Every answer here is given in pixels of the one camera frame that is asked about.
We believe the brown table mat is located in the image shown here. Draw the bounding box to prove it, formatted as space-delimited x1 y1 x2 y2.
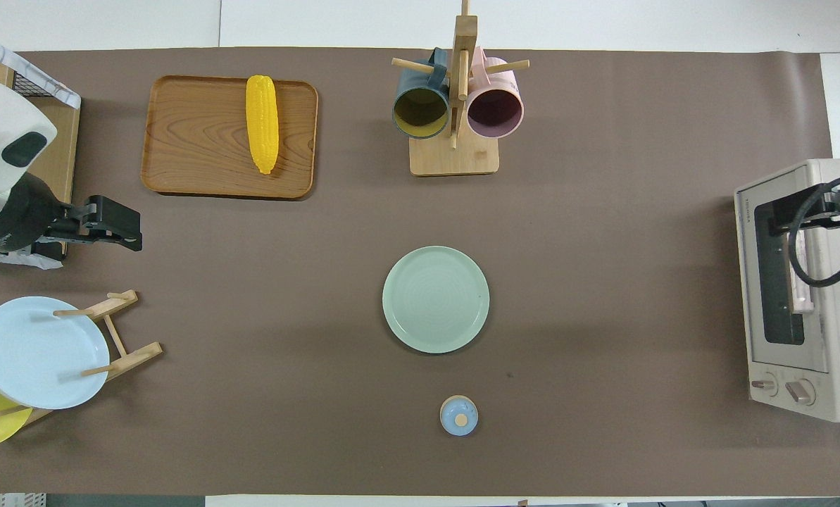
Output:
0 46 840 497

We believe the wooden mug tree stand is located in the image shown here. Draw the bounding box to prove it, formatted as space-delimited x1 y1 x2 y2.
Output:
391 0 531 177

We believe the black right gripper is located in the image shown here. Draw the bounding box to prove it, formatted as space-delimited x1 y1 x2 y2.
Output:
767 180 840 238

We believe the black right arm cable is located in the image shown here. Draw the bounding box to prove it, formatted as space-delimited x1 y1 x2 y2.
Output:
788 173 840 288

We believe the wooden plate rack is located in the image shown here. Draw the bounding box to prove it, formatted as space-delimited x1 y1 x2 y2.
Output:
0 289 163 427

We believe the wooden serving tray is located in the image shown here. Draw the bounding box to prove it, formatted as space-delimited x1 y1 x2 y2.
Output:
141 75 320 201

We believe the white checked cloth liner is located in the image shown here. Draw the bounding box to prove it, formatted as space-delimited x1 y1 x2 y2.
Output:
0 27 82 270

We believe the pale green plate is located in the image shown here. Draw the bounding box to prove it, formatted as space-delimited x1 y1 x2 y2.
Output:
382 246 491 354

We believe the oven door with glass window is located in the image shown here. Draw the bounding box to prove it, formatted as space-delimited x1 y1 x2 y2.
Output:
734 163 832 375

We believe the yellow corn cob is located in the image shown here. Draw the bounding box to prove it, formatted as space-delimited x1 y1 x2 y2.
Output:
246 75 280 175

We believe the light blue plate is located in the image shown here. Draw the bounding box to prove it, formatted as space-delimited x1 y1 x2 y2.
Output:
0 296 111 410

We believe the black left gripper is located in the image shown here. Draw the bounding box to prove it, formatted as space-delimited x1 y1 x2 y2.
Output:
36 196 144 261

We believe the pink mug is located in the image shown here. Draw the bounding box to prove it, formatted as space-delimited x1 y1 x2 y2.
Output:
466 46 525 139

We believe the dark blue mug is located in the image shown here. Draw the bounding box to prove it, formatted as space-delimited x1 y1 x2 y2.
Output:
392 48 451 140

